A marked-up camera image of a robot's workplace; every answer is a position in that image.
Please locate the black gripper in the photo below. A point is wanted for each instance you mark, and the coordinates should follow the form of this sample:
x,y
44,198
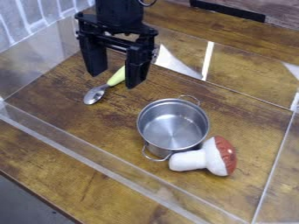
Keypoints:
x,y
116,26

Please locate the small steel pot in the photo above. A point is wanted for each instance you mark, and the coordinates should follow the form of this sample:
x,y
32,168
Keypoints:
x,y
172,125

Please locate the black bar in background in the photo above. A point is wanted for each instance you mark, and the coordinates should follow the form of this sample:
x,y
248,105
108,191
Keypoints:
x,y
228,10

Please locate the plush red white mushroom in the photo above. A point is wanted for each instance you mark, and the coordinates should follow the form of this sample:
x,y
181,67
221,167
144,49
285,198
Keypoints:
x,y
216,156

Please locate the green handled metal spoon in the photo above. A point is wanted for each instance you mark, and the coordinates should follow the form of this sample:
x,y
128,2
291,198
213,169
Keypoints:
x,y
95,94

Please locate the clear acrylic enclosure wall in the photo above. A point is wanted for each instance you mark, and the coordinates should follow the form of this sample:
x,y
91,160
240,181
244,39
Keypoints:
x,y
75,154

